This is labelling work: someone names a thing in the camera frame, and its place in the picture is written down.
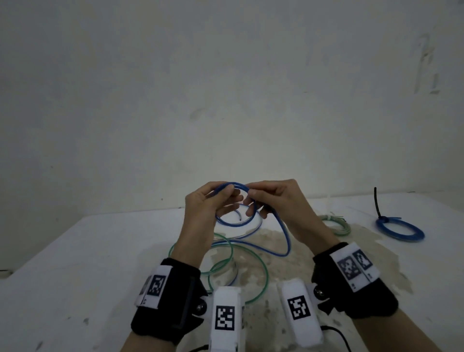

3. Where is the black zip tie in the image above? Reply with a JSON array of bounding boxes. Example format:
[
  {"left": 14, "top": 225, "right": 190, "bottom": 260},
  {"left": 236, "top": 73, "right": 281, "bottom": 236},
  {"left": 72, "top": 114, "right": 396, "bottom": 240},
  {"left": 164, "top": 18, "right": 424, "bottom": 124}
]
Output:
[{"left": 374, "top": 187, "right": 391, "bottom": 222}]

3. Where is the white wrist camera with marker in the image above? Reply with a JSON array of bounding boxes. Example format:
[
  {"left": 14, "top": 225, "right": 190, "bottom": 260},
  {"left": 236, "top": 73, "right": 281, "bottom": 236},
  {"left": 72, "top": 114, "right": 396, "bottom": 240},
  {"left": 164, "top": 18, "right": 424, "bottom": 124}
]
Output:
[
  {"left": 208, "top": 286, "right": 246, "bottom": 352},
  {"left": 277, "top": 278, "right": 324, "bottom": 349}
]

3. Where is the person's left forearm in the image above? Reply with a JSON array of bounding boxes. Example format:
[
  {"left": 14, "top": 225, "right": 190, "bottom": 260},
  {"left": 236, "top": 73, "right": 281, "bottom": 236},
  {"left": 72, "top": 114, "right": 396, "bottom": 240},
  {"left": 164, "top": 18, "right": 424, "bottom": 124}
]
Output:
[{"left": 119, "top": 330, "right": 174, "bottom": 352}]

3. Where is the person's right hand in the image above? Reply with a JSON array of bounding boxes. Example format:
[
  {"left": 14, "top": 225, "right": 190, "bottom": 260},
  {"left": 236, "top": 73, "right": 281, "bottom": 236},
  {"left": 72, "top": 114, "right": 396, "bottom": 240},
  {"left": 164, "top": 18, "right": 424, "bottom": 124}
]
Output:
[{"left": 243, "top": 178, "right": 341, "bottom": 256}]

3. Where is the solid blue tube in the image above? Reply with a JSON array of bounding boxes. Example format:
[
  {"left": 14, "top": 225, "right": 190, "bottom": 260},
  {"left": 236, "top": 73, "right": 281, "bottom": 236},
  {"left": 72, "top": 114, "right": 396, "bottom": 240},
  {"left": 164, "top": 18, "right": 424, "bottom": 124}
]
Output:
[{"left": 376, "top": 217, "right": 425, "bottom": 243}]

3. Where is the clear green striped tube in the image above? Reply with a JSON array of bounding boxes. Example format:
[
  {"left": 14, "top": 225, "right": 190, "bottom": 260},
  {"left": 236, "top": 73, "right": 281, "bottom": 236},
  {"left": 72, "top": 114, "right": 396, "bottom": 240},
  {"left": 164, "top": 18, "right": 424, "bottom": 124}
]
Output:
[
  {"left": 318, "top": 214, "right": 351, "bottom": 237},
  {"left": 168, "top": 233, "right": 270, "bottom": 305}
]

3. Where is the clear blue striped tube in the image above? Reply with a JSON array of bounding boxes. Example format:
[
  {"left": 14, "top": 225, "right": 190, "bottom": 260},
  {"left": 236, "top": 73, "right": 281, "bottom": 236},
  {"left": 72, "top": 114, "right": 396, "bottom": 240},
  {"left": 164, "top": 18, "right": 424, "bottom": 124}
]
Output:
[{"left": 208, "top": 181, "right": 292, "bottom": 287}]

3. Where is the person's right forearm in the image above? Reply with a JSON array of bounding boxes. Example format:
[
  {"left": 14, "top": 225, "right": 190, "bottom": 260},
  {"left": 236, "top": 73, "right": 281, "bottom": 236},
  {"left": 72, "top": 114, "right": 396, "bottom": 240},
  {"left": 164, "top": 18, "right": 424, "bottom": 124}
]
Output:
[{"left": 353, "top": 308, "right": 441, "bottom": 352}]

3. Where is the black wrist strap with markers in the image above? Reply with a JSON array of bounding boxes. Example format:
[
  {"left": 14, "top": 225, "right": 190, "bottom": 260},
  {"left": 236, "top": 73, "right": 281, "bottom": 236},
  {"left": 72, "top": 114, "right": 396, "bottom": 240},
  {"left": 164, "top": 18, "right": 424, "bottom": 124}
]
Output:
[
  {"left": 311, "top": 242, "right": 399, "bottom": 320},
  {"left": 130, "top": 258, "right": 208, "bottom": 345}
]

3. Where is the person's left hand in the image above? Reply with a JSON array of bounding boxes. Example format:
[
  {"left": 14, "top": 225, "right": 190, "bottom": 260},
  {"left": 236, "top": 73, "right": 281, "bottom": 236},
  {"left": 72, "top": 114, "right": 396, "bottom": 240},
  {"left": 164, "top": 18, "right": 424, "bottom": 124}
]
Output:
[{"left": 170, "top": 181, "right": 244, "bottom": 269}]

